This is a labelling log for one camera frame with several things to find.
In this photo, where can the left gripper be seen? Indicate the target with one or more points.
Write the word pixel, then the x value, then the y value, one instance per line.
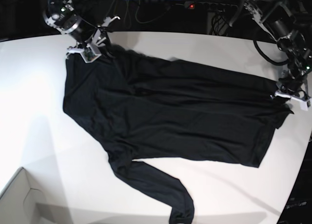
pixel 294 90

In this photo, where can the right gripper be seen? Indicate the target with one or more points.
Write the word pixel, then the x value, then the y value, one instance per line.
pixel 95 45

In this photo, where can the black long-sleeve t-shirt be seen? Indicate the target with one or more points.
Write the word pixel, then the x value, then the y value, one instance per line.
pixel 139 107

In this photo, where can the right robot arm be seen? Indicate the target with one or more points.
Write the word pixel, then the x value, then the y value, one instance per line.
pixel 62 16

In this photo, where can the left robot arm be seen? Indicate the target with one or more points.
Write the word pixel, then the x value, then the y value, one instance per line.
pixel 291 31

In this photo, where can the black power strip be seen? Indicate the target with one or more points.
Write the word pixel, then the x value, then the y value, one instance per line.
pixel 210 6

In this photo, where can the white cardboard box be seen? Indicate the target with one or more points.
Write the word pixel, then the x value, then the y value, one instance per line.
pixel 17 203

